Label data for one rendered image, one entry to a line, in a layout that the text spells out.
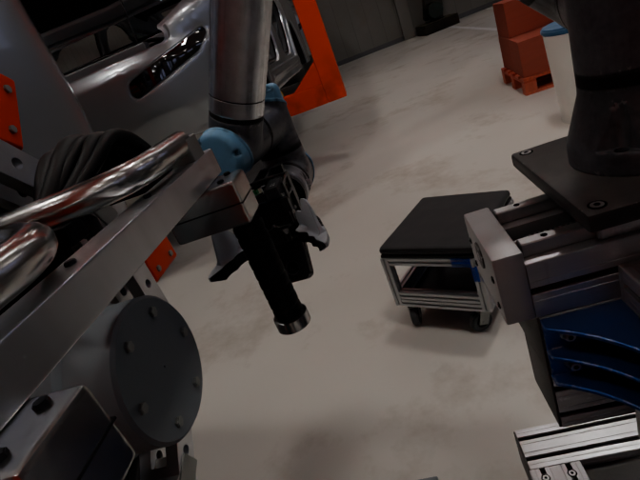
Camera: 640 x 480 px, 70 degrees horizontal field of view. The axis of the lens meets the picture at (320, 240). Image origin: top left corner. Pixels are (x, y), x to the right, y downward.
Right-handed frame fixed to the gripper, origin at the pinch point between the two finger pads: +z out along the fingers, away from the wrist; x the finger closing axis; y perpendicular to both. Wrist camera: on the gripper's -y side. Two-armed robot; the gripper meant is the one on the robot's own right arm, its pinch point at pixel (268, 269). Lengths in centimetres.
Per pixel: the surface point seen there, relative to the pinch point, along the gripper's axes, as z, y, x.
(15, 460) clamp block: 35.8, 12.0, 0.9
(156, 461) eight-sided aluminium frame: 5.3, -20.2, -24.4
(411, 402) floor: -58, -83, 1
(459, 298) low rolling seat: -83, -69, 24
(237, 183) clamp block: 1.5, 11.3, 1.6
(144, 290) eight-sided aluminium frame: -6.4, -0.4, -20.4
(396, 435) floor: -47, -83, -4
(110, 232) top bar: 18.6, 15.0, -2.6
